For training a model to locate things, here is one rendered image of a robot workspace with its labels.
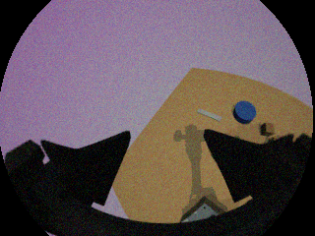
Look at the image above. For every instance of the dark blue short cylinder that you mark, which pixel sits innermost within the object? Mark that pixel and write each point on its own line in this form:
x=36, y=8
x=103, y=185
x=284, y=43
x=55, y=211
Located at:
x=244, y=112

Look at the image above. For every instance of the grey flat bar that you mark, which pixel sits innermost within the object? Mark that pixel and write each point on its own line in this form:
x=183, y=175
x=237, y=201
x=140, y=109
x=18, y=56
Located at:
x=209, y=114

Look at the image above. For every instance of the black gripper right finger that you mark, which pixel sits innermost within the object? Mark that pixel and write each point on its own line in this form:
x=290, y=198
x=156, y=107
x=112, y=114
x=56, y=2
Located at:
x=243, y=163

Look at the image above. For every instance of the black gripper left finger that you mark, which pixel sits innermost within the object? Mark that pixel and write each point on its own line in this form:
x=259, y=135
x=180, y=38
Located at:
x=94, y=166

